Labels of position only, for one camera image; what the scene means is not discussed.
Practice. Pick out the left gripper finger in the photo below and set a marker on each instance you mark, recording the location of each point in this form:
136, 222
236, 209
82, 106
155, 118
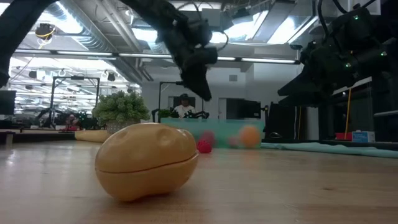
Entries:
197, 84

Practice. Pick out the long ceiling light bar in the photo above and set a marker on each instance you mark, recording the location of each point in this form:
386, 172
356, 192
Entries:
93, 53

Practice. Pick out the small green plant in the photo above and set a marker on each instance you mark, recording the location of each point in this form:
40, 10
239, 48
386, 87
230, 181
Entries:
164, 113

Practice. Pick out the teal translucent tupperware container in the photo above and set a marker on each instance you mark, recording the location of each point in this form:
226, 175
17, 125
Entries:
224, 127

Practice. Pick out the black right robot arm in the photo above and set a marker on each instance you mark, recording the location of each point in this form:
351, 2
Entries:
388, 21

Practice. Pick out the smooth orange toy fruit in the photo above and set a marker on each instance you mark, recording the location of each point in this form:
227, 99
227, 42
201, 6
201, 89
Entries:
249, 136

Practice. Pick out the black panel stand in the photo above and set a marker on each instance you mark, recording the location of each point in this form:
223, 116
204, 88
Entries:
286, 124

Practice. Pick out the silver ventilation duct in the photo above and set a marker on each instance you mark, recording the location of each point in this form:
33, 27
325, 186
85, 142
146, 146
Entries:
93, 34

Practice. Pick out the light blue cloth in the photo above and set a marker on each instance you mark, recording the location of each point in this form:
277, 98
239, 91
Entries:
326, 149

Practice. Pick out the green faux plant in pot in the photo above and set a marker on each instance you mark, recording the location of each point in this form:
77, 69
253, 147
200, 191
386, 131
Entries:
121, 109

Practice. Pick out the red box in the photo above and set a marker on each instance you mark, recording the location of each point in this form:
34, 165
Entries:
343, 136

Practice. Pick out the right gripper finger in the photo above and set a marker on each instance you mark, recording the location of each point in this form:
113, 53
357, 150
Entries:
306, 81
300, 101

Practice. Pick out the yellow pole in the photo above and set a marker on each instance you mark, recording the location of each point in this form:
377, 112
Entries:
348, 115

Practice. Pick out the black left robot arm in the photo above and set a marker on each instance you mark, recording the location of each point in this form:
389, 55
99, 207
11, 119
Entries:
18, 25

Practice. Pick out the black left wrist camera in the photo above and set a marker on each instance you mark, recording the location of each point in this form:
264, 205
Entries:
205, 56

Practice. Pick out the person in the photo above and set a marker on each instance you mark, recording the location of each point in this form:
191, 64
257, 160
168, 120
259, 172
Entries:
73, 123
184, 109

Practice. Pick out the white and blue box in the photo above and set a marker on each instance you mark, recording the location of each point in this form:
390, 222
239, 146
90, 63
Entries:
363, 137

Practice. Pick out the small red strawberry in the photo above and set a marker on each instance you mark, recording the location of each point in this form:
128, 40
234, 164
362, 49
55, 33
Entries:
204, 147

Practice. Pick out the tan toy potato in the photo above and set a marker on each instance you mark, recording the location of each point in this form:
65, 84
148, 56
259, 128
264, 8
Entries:
146, 155

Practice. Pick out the black metal rig frame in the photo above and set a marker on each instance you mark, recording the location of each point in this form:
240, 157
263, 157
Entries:
76, 77
163, 83

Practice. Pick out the black monitor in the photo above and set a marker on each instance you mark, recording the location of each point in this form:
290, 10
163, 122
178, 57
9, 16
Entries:
244, 109

